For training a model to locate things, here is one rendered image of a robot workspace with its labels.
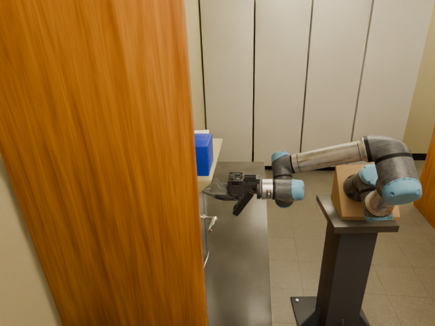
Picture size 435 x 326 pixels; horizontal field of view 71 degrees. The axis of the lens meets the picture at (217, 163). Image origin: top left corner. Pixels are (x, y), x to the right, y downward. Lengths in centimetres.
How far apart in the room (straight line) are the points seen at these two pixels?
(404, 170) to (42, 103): 105
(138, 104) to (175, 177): 19
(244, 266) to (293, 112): 287
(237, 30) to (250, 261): 292
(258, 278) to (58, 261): 74
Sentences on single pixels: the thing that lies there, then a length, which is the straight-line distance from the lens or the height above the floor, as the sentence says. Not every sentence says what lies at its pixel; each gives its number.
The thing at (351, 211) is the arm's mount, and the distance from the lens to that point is 174.
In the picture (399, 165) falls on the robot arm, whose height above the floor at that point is 145.
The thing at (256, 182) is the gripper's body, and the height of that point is 137.
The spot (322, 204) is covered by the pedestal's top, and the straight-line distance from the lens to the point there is 184.
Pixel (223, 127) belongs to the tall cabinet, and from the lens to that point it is 405.
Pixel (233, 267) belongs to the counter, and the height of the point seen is 94.
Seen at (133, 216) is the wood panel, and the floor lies 144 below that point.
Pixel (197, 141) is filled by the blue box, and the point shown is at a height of 160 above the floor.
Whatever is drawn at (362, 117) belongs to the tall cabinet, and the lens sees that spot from 420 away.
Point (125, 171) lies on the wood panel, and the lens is 78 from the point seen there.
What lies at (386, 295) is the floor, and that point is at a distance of 278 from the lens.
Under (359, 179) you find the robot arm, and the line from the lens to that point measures 160.
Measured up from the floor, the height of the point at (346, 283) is 49.
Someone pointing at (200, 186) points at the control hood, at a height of 149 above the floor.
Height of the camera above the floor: 189
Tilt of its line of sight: 25 degrees down
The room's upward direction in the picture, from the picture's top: 2 degrees counter-clockwise
